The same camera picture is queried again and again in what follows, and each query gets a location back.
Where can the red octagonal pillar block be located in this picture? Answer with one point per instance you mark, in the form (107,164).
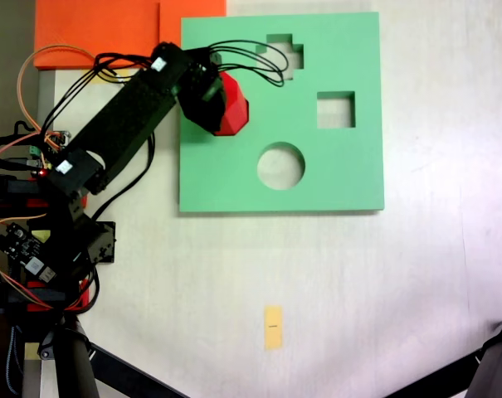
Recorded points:
(236,108)

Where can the small circuit board green terminal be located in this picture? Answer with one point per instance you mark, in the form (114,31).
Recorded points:
(37,151)

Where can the red base clamp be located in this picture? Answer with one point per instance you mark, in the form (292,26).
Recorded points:
(82,298)

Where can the black pointed gripper jaw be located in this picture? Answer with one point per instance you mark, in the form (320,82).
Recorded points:
(207,114)

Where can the yellow tape square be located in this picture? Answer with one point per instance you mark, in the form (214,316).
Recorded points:
(31,351)

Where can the green shape sorter board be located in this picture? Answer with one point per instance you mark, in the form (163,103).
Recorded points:
(350,174)

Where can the yellow tape strip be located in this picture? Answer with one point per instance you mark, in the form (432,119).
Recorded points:
(91,76)

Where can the notched black tripod leg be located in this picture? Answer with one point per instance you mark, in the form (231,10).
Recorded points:
(495,360)

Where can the black controller circuit board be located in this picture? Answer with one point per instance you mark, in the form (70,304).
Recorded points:
(24,248)

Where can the large orange flat board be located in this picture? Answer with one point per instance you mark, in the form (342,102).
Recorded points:
(97,25)

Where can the thin black tripod strut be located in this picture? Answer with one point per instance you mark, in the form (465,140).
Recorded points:
(437,377)
(134,373)

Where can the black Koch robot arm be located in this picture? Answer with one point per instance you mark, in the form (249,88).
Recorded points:
(130,108)

